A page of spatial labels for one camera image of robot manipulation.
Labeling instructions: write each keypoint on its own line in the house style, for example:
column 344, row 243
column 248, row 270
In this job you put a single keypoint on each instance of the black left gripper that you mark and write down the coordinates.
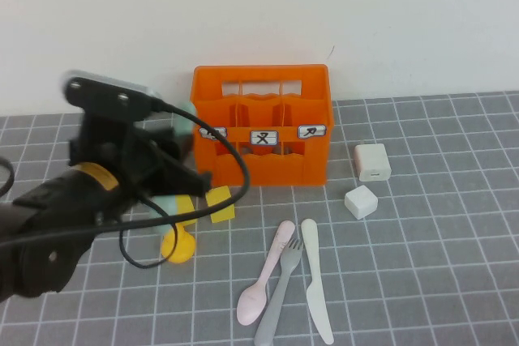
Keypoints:
column 113, row 147

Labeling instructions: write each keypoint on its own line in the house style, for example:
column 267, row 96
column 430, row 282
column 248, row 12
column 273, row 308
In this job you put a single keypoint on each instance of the mint green plastic spoon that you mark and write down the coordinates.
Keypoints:
column 186, row 119

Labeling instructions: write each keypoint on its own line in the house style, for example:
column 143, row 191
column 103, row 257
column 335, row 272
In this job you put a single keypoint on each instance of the pink plastic spoon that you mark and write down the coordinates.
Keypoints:
column 251, row 305

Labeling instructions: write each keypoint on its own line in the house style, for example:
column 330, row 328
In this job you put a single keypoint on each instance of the grey plastic fork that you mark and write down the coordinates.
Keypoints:
column 275, row 301

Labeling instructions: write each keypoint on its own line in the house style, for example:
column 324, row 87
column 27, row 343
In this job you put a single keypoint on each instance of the white plastic knife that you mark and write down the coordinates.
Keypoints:
column 314, row 281

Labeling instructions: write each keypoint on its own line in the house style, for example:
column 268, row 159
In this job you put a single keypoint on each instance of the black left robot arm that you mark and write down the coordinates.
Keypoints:
column 40, row 249

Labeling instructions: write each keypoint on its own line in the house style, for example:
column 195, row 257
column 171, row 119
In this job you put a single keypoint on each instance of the orange plastic cutlery holder crate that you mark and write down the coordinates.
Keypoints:
column 284, row 172

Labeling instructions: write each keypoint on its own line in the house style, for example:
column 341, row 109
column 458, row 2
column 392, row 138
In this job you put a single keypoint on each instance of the yellow foam cube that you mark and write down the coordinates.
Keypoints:
column 219, row 196
column 185, row 204

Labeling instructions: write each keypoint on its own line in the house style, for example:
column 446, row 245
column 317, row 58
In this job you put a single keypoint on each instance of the yellow rubber duck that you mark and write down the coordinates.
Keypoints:
column 184, row 246

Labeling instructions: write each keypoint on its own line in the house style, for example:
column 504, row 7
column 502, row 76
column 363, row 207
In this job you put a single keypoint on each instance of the white foam cube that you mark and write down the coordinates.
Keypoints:
column 361, row 202

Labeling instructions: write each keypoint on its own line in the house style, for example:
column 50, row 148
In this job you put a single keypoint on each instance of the grey grid patterned mat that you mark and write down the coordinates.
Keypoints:
column 446, row 261

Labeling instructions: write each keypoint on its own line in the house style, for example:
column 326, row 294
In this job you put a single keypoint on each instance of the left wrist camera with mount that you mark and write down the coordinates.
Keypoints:
column 105, row 96

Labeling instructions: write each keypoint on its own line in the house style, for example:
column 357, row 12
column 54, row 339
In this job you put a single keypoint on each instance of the white USB wall charger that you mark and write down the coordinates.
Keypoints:
column 371, row 161

